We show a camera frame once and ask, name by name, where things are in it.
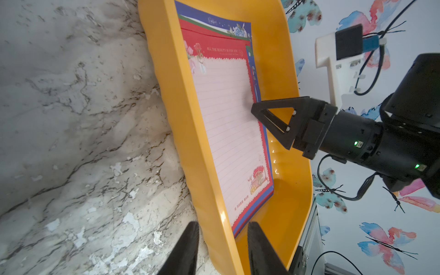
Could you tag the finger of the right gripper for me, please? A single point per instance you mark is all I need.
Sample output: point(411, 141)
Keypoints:
point(262, 109)
point(283, 132)

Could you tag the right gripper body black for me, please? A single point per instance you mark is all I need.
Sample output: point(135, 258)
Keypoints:
point(313, 119)

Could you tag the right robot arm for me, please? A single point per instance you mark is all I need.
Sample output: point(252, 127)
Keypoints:
point(402, 147)

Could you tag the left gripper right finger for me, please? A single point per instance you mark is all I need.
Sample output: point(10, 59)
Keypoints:
point(262, 257)

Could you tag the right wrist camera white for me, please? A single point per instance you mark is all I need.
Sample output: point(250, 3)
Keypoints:
point(342, 53)

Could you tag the blue stationery paper stack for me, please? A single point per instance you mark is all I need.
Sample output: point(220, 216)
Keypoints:
point(223, 24)

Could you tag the red pink stationery paper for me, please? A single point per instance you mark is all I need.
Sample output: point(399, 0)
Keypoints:
point(226, 84)

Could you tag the yellow storage tray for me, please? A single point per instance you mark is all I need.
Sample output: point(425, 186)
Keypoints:
point(284, 216)

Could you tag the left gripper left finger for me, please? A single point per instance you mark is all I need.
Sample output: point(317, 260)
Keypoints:
point(183, 258)

